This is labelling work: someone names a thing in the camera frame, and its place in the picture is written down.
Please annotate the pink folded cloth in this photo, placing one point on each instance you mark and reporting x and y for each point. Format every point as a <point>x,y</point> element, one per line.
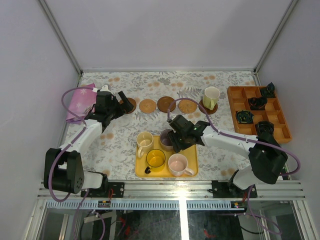
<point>81,103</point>

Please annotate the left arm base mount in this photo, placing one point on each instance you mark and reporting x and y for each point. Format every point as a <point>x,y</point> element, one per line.
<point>110,187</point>

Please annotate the dark brown wooden coaster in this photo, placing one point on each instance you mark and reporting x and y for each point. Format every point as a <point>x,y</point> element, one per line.
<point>129,105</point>

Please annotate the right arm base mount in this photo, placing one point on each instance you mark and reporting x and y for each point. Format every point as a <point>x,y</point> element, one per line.
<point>227,190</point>

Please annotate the orange compartment organizer box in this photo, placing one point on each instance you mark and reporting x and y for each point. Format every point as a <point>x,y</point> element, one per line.
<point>238,100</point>

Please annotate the woven rattan coaster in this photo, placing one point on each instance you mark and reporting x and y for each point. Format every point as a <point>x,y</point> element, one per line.
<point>147,106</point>
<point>187,106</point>

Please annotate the aluminium front rail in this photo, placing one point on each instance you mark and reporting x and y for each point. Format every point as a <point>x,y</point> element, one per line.
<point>283,190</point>

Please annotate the light green mug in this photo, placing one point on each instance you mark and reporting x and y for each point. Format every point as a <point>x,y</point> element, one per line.
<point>210,97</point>

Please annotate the dark fabric flower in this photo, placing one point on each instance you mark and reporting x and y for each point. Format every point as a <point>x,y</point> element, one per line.
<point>244,117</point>
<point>257,103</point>
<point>268,91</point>
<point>264,127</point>

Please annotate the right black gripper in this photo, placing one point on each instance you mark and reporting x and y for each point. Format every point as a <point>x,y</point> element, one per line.
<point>177,146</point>

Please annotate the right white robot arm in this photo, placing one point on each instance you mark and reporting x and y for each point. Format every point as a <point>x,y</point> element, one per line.
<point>263,152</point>

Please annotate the yellow plastic tray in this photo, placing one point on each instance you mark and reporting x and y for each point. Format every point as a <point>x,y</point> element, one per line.
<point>141,164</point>

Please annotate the pink mug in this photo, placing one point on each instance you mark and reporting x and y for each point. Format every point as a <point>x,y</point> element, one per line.
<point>179,165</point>

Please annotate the yellow glass mug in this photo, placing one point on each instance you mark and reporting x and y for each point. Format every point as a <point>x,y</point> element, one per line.
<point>155,160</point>

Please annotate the cream yellow mug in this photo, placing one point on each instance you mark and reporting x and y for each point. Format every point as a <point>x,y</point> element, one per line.
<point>145,143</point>

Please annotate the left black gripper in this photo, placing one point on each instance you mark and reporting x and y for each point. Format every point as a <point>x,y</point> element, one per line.
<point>119,107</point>

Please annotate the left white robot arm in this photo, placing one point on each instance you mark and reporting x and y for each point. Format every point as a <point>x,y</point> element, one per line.
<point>63,168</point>

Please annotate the purple mug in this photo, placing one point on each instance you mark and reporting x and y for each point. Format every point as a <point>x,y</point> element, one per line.
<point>165,141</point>

